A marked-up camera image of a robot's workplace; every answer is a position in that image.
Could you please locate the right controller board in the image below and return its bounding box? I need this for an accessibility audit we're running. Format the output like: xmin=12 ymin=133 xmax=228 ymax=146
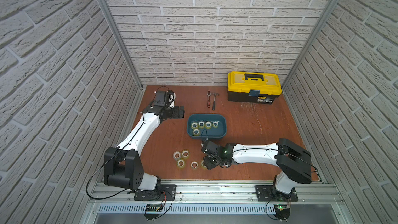
xmin=274 ymin=204 xmax=291 ymax=221

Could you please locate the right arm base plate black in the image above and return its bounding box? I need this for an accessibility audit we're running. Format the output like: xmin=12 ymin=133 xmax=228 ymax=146
xmin=255 ymin=185 xmax=299 ymax=202

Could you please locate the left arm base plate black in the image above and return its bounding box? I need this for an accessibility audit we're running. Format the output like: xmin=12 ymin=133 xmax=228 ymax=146
xmin=134 ymin=184 xmax=177 ymax=201

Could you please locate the left controller board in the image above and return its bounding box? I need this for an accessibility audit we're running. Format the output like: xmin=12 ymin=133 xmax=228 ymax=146
xmin=144 ymin=204 xmax=164 ymax=220

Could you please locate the teal plastic storage box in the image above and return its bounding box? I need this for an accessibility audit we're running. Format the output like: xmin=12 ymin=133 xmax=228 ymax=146
xmin=187 ymin=114 xmax=227 ymax=140

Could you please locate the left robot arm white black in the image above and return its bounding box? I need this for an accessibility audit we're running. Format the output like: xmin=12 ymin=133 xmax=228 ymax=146
xmin=104 ymin=105 xmax=185 ymax=191

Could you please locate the controller board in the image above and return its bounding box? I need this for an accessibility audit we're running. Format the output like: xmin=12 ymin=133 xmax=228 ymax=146
xmin=274 ymin=204 xmax=291 ymax=221
xmin=144 ymin=204 xmax=164 ymax=220

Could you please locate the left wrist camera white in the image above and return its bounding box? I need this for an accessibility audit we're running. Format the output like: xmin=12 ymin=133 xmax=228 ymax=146
xmin=167 ymin=90 xmax=176 ymax=108

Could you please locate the aluminium corner post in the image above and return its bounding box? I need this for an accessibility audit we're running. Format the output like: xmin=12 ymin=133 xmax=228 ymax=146
xmin=97 ymin=0 xmax=144 ymax=90
xmin=282 ymin=0 xmax=340 ymax=90

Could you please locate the clear white tape roll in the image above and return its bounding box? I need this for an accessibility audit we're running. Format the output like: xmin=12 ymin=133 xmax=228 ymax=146
xmin=173 ymin=151 xmax=182 ymax=160

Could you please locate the red handled ratchet wrench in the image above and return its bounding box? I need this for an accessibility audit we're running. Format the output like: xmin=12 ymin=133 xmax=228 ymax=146
xmin=207 ymin=91 xmax=211 ymax=108

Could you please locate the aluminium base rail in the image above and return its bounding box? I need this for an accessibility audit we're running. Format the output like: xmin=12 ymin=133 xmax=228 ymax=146
xmin=88 ymin=180 xmax=345 ymax=206

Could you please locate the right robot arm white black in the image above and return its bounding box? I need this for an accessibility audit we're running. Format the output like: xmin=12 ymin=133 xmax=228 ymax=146
xmin=202 ymin=138 xmax=313 ymax=198

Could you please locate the left aluminium corner post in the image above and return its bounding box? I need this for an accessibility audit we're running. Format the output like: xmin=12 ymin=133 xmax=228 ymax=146
xmin=97 ymin=0 xmax=144 ymax=90

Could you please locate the small black handled hammer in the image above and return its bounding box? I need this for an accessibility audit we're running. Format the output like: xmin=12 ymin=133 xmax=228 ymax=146
xmin=211 ymin=92 xmax=220 ymax=111

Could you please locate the yellow black toolbox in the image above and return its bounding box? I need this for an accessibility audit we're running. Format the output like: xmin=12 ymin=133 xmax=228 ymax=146
xmin=228 ymin=71 xmax=283 ymax=104

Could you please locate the yellow tape roll lowest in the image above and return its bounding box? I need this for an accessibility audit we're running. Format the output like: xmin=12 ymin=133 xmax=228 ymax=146
xmin=205 ymin=121 xmax=212 ymax=129

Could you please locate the right aluminium corner post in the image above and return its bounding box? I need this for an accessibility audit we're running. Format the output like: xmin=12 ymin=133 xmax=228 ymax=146
xmin=282 ymin=0 xmax=340 ymax=90

